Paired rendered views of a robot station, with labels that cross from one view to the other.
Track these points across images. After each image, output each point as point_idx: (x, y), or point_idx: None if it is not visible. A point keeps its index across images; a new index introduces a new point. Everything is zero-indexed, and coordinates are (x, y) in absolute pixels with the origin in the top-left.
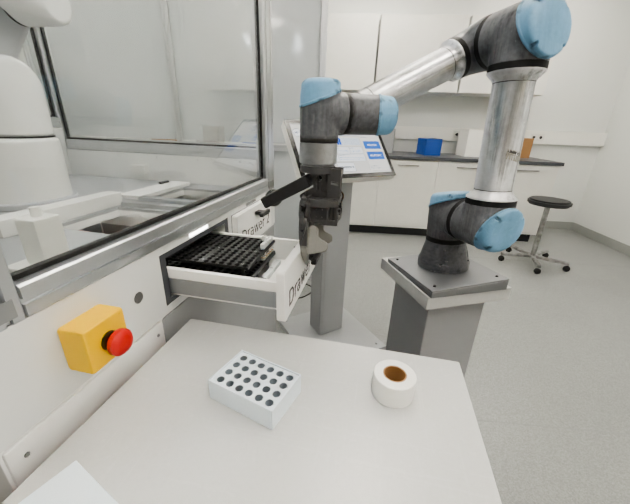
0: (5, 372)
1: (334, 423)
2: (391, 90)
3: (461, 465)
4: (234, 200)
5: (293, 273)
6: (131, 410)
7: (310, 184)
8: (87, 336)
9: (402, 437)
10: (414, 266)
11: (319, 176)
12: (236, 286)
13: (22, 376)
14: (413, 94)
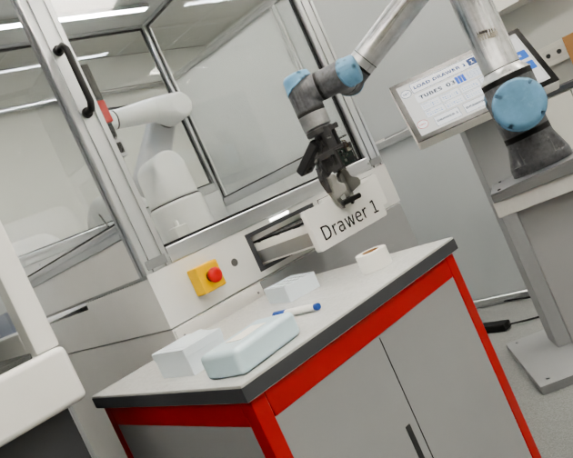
0: (167, 287)
1: (326, 290)
2: (371, 41)
3: (379, 280)
4: (318, 186)
5: (323, 214)
6: (230, 318)
7: (316, 144)
8: (197, 270)
9: (358, 282)
10: (507, 181)
11: (439, 129)
12: (290, 238)
13: (175, 292)
14: (395, 31)
